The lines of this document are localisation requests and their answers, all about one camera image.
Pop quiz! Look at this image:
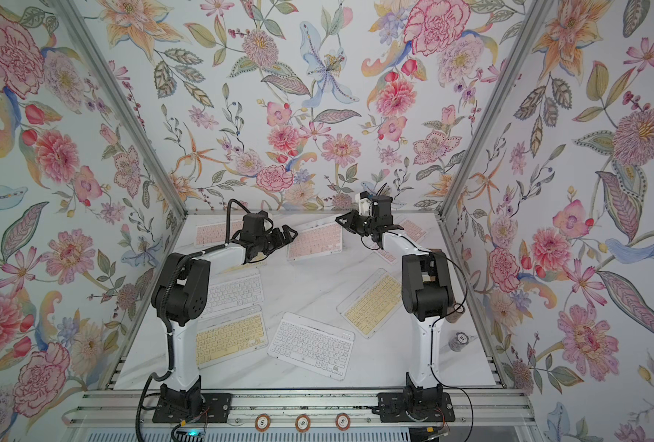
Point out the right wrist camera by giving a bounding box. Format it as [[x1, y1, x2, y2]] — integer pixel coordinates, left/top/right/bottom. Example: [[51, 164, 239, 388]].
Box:
[[358, 198, 373, 217]]

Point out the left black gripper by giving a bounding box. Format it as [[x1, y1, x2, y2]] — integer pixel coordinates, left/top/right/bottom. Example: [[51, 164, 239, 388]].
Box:
[[253, 223, 297, 258]]

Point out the white keyboard front centre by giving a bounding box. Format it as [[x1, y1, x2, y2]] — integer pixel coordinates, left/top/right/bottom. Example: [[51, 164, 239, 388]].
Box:
[[268, 312, 356, 381]]

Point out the right black cable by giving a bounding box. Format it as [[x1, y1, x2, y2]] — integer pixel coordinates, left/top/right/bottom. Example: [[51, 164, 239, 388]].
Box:
[[359, 234, 474, 442]]

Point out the left black cable bundle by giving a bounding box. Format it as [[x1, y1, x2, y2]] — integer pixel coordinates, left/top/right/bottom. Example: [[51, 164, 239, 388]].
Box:
[[132, 198, 251, 442]]

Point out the white keyboard left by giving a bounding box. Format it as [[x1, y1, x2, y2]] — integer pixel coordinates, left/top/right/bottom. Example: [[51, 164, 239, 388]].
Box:
[[202, 270, 264, 317]]

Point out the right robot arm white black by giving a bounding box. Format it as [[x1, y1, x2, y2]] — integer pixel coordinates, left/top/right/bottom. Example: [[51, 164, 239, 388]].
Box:
[[335, 192, 455, 419]]

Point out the middle orange ring marker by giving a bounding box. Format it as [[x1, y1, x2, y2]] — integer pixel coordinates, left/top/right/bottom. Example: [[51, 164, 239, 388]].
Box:
[[295, 414, 311, 434]]

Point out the left orange ring marker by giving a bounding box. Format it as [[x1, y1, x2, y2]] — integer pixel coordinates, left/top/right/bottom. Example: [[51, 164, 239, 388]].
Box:
[[254, 414, 272, 433]]

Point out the white keyboard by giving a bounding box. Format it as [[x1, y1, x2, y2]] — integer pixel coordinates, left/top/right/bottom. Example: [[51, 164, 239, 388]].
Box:
[[202, 270, 264, 317], [268, 312, 356, 381]]

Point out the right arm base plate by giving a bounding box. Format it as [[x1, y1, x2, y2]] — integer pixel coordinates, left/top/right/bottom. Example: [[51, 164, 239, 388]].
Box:
[[378, 389, 456, 425]]

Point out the silver patterned can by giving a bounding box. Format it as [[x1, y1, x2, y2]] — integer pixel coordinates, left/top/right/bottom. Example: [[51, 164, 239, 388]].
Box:
[[448, 331, 470, 353]]

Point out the yellow keyboard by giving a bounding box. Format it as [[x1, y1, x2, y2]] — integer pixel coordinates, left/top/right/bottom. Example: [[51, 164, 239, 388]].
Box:
[[211, 262, 265, 277], [336, 269, 402, 339], [196, 305, 269, 368]]

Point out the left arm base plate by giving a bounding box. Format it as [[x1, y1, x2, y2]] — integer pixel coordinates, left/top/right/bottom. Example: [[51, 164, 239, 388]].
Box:
[[152, 386, 232, 425]]

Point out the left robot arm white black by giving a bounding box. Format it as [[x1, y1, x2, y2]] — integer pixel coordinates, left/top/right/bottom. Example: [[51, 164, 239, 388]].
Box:
[[151, 211, 298, 392]]

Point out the right orange ring marker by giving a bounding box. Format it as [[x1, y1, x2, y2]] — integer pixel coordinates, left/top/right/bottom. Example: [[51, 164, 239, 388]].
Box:
[[335, 413, 352, 432]]

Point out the aluminium front rail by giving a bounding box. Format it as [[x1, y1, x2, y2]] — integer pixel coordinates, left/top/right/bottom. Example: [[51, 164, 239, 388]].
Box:
[[62, 389, 536, 432]]

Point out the orange ring marker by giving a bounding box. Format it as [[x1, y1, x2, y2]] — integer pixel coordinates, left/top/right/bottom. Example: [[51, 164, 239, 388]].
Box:
[[295, 414, 311, 434], [335, 413, 352, 432], [254, 414, 272, 433]]

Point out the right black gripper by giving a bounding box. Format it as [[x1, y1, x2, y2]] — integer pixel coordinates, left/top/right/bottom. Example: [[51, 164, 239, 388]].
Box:
[[337, 211, 378, 237]]

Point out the pink keyboard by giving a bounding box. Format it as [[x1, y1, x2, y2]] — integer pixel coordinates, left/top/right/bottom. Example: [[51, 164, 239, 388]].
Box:
[[375, 217, 427, 265], [287, 222, 343, 262], [193, 220, 243, 247]]

